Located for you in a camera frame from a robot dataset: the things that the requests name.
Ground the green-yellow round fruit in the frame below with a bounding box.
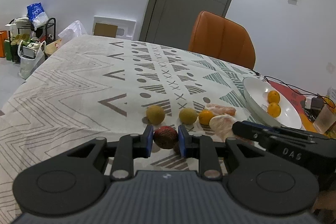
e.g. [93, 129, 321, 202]
[179, 108, 198, 125]

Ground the red orange cartoon mat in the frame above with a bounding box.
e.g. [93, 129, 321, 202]
[269, 81, 319, 133]

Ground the orange leather chair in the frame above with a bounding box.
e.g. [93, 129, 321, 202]
[188, 11, 256, 69]

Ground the white shopping bag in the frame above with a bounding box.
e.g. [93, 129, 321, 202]
[17, 40, 46, 80]

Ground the peeled pomelo segment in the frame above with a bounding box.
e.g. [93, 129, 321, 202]
[205, 103, 236, 116]
[209, 114, 237, 142]

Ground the white device on mat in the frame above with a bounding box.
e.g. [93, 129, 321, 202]
[304, 96, 324, 110]

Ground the large orange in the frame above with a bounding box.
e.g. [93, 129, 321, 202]
[267, 90, 281, 104]

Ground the clear plastic bag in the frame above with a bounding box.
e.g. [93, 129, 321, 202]
[58, 20, 87, 45]

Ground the black usb cable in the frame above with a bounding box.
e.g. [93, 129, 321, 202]
[252, 70, 336, 109]

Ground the blue white plastic bag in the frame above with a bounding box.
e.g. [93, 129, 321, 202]
[27, 2, 49, 30]

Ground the white enamel plate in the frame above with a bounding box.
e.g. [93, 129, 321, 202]
[243, 77, 302, 129]

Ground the small yellow kumquat left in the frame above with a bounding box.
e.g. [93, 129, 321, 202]
[198, 109, 215, 126]

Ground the dark red plum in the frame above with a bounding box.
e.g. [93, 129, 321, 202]
[153, 126, 179, 149]

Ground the clear plastic cup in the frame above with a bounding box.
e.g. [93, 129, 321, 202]
[313, 105, 335, 134]

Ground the black metal rack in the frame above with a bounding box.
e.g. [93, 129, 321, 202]
[6, 17, 57, 63]

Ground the orange paper bag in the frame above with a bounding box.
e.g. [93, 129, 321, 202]
[0, 31, 7, 58]

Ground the person's right hand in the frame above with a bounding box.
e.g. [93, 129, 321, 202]
[311, 190, 335, 223]

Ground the patterned white tablecloth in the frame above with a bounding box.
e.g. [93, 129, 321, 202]
[1, 35, 257, 223]

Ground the white foam packaging board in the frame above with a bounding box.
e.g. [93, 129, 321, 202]
[92, 15, 137, 40]

